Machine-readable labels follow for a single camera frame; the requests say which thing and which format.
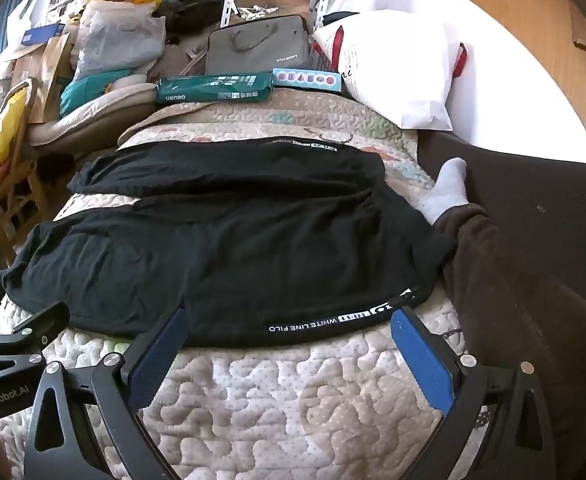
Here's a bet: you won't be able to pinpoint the clear plastic bag of cloth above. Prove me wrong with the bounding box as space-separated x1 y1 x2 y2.
73 0 166 83

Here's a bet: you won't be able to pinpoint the wooden chair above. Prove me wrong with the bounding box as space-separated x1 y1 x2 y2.
0 125 79 261

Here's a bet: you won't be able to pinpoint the light blue flat box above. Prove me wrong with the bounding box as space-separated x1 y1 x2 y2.
272 67 349 93

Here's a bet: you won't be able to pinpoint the brown paper bag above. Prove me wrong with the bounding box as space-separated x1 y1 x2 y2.
10 30 74 123

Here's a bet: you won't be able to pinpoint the person's leg in brown trousers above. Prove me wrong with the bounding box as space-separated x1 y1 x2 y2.
433 205 586 480

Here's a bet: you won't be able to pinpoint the white paper bag red handles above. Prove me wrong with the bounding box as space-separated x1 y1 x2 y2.
312 10 468 131

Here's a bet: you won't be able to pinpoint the yellow printed bag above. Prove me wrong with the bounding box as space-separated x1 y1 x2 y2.
0 85 29 186

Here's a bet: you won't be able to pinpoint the white plastic bag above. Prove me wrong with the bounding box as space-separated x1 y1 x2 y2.
3 0 41 46

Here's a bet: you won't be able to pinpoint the cardboard box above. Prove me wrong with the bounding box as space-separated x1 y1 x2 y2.
235 0 319 26

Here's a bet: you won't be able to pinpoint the black pants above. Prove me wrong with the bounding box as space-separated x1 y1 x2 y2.
3 135 458 350

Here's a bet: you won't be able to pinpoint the beige seat cushion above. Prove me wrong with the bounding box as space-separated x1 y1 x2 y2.
26 82 159 148

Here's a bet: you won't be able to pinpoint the quilted patterned blanket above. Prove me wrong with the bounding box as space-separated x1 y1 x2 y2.
0 87 474 480

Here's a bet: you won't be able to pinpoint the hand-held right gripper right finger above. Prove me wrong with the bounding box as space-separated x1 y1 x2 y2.
390 305 558 480

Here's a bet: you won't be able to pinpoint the grey laptop bag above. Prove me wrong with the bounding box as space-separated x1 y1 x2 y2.
205 14 319 77

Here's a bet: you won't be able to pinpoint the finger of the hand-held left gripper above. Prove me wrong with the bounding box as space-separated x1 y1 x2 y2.
0 303 70 359

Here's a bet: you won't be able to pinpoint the teal cushion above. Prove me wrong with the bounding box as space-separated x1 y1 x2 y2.
59 71 149 116

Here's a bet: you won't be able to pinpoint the dark blue box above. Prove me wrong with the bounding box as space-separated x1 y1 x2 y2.
20 22 66 46

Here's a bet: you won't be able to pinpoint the green paper ream pack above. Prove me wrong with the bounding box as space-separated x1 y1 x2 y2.
154 72 273 105

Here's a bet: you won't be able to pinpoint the person's foot in white sock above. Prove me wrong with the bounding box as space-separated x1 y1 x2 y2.
418 157 471 226

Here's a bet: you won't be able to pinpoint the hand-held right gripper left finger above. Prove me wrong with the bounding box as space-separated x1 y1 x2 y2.
23 302 191 480

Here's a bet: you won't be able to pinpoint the black bag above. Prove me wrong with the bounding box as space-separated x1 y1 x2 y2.
153 0 226 31

